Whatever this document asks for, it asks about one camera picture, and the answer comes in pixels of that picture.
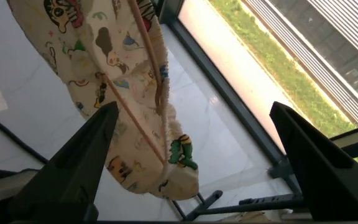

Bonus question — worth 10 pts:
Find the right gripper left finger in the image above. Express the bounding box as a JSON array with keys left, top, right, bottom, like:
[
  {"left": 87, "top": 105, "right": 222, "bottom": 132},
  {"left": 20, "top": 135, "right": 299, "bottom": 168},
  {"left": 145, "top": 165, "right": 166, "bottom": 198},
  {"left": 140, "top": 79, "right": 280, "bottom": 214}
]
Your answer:
[{"left": 7, "top": 101, "right": 119, "bottom": 222}]

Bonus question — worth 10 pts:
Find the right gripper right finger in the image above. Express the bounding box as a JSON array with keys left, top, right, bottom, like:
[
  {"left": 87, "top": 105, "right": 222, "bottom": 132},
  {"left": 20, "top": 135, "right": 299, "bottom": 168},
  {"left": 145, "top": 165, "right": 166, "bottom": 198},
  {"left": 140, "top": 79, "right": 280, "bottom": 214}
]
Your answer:
[{"left": 269, "top": 101, "right": 358, "bottom": 222}]

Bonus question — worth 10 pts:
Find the cream printed garment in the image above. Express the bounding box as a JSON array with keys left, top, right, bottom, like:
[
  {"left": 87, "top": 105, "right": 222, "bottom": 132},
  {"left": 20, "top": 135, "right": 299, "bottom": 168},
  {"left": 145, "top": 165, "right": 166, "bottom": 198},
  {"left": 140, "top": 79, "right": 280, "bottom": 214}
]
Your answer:
[{"left": 6, "top": 0, "right": 200, "bottom": 200}]

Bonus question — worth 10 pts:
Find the pink clothes hanger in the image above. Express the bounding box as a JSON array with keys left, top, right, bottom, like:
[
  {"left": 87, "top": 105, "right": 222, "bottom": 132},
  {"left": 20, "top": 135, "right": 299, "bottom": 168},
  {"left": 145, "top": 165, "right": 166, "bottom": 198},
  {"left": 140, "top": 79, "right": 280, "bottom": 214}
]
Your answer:
[{"left": 103, "top": 0, "right": 169, "bottom": 167}]

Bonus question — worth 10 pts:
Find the window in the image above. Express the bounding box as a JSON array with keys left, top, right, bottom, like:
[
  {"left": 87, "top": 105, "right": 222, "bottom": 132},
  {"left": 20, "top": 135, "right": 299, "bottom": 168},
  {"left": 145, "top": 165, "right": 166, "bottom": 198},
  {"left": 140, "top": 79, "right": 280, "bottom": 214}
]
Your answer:
[{"left": 154, "top": 0, "right": 358, "bottom": 187}]

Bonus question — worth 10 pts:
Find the black cable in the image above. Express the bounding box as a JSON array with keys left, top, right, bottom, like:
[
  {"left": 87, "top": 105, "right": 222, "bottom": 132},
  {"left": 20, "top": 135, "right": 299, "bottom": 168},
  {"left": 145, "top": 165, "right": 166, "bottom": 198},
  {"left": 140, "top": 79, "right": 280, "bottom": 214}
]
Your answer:
[{"left": 0, "top": 111, "right": 48, "bottom": 165}]

